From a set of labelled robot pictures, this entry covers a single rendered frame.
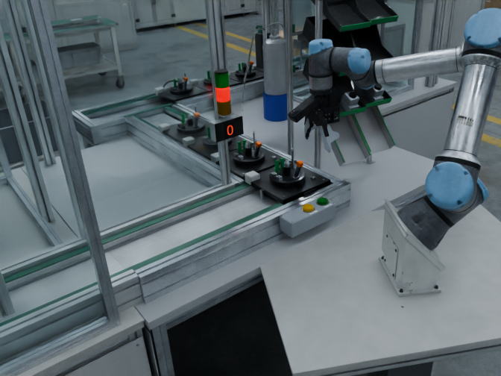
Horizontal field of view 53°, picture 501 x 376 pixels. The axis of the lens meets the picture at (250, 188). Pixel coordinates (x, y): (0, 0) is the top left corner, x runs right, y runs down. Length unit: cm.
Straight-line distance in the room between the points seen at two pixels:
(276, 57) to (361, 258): 139
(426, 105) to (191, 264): 221
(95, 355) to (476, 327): 107
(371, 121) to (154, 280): 117
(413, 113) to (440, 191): 197
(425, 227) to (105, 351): 98
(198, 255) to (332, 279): 43
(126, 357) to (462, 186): 106
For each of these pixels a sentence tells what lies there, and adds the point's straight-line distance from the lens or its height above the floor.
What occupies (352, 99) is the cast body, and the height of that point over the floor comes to 125.
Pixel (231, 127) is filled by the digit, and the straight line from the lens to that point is 185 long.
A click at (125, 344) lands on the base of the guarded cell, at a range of 159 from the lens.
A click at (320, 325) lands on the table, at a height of 86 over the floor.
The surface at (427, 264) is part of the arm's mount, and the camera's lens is 156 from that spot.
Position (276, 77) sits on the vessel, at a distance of 280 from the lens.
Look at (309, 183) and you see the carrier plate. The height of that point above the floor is 97.
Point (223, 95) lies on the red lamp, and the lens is 180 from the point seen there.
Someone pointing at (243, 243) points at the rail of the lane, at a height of 91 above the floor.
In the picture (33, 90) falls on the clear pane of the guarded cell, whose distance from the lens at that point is 122.
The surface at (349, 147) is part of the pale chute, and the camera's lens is 209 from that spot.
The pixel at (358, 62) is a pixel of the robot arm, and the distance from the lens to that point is 158.
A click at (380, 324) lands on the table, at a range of 150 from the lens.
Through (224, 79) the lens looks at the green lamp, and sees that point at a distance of 179.
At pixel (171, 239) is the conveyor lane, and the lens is 177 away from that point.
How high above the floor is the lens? 188
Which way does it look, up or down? 28 degrees down
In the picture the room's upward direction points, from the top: 4 degrees counter-clockwise
